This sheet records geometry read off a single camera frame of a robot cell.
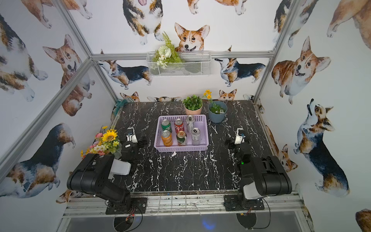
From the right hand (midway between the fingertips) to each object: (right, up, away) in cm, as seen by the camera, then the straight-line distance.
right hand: (239, 131), depth 89 cm
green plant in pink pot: (-28, +17, +12) cm, 35 cm away
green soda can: (-46, +3, +6) cm, 47 cm away
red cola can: (-38, +3, +6) cm, 38 cm away
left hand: (-65, 0, +2) cm, 65 cm away
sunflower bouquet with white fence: (-74, -5, -11) cm, 76 cm away
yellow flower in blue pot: (-11, +14, +18) cm, 25 cm away
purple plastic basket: (-23, +5, +18) cm, 29 cm away
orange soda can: (-44, -4, 0) cm, 44 cm away
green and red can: (-35, -4, -1) cm, 35 cm away
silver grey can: (-27, -1, -2) cm, 27 cm away
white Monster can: (-30, +7, +4) cm, 31 cm away
